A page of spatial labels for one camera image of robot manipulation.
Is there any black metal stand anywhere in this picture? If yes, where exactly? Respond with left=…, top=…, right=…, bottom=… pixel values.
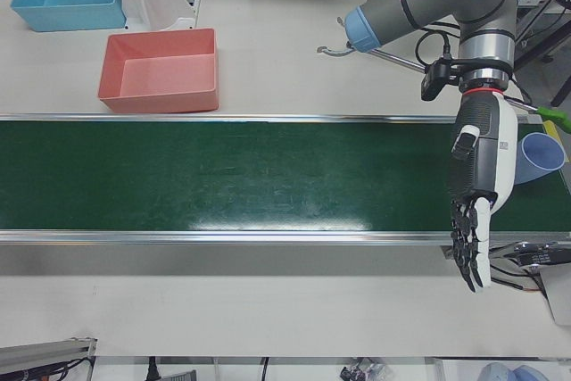
left=515, top=0, right=571, bottom=108

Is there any aluminium profile bar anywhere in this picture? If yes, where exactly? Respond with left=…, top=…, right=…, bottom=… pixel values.
left=0, top=335, right=98, bottom=381

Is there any green conveyor belt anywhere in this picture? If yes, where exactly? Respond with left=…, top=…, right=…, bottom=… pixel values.
left=0, top=112, right=571, bottom=248

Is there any pink plastic box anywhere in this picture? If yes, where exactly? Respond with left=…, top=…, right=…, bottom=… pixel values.
left=96, top=27, right=220, bottom=114

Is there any grey metal plate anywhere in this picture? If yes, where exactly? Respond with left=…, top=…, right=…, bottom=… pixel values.
left=539, top=264, right=571, bottom=327

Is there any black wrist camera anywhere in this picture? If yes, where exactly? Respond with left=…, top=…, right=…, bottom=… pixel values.
left=420, top=57, right=463, bottom=102

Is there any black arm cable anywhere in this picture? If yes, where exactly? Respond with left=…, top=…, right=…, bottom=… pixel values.
left=414, top=19, right=460, bottom=70

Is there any blue plastic cup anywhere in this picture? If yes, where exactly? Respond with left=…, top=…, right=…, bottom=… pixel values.
left=515, top=132, right=567, bottom=186

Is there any metal grabber tool green handle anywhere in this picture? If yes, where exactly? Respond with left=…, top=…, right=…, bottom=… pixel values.
left=316, top=44, right=571, bottom=135

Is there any black electronics board with wires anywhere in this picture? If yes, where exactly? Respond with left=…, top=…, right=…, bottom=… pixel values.
left=490, top=241, right=571, bottom=297

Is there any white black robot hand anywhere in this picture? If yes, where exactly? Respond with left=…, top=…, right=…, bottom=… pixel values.
left=447, top=88, right=521, bottom=295

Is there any bag of small parts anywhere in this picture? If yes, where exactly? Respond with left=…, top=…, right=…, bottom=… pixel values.
left=341, top=360, right=389, bottom=380

